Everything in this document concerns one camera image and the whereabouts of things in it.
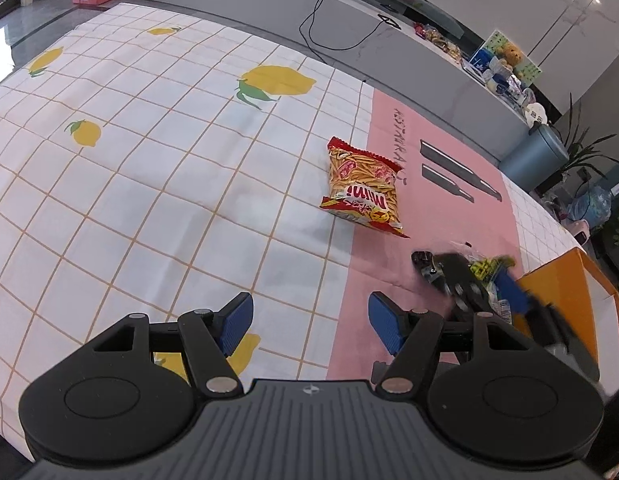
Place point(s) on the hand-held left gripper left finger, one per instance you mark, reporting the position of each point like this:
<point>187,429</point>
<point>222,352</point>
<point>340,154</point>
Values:
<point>237,320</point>

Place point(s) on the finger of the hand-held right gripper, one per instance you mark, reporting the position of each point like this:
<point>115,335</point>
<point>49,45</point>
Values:
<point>512,292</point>
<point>459,285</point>

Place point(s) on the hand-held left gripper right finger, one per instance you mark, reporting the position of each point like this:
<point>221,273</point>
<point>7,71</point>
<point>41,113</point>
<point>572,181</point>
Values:
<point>387,325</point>

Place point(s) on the clear packet green yellow items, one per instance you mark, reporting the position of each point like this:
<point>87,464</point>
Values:
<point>489,266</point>

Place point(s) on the orange cardboard box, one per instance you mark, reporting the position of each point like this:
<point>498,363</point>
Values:
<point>564,280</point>

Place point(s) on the red yellow snack packet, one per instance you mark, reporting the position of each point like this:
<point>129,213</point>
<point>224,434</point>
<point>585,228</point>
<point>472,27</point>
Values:
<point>364,185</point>

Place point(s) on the pink placemat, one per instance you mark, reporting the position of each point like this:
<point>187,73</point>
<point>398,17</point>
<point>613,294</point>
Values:
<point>439,220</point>

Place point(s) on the blue plastic water jug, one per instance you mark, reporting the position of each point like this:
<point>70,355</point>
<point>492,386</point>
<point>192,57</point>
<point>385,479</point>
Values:
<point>592,205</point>

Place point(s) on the blue grey trash bin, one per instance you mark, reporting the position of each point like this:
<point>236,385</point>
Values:
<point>532,157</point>

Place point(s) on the spiky green plant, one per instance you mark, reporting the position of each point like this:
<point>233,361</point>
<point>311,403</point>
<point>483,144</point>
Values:
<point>584,150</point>

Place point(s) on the white round object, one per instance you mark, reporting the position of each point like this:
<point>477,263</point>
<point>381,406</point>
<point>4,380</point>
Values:
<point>535,112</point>

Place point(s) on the lemon print checked tablecloth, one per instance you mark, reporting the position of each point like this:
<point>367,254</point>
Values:
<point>164,135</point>

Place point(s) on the grey television console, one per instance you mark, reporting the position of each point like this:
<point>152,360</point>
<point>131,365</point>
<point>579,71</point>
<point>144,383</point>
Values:
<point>414,75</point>

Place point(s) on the teddy bear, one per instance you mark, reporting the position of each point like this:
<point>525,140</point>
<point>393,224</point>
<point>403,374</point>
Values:
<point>512,54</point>

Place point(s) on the pile of wrapped sweets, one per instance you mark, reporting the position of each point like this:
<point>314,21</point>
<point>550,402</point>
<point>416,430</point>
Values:
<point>439,40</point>

